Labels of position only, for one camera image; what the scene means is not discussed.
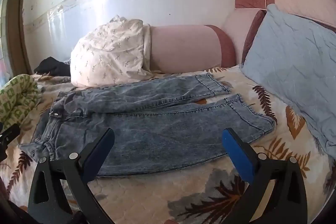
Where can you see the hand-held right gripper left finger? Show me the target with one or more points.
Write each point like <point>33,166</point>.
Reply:
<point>97,150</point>

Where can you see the green patterned cloth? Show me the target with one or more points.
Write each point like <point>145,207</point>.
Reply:
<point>17,98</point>

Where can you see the leaf print bed sheet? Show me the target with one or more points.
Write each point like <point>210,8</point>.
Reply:
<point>189,195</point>

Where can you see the light blue quilted pillow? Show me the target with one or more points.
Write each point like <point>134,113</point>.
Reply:
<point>294,66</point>

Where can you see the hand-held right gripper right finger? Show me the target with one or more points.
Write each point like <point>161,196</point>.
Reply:
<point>237,155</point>

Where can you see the blue denim pants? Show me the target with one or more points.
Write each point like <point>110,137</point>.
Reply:
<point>147,132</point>

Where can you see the brown window frame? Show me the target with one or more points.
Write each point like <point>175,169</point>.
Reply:
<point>18,24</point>

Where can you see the pink padded headboard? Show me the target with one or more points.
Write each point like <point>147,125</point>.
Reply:
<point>288,1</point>

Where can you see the white floral pillow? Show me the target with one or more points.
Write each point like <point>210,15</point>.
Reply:
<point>110,53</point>

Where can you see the black cloth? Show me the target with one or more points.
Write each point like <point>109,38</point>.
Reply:
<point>52,66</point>

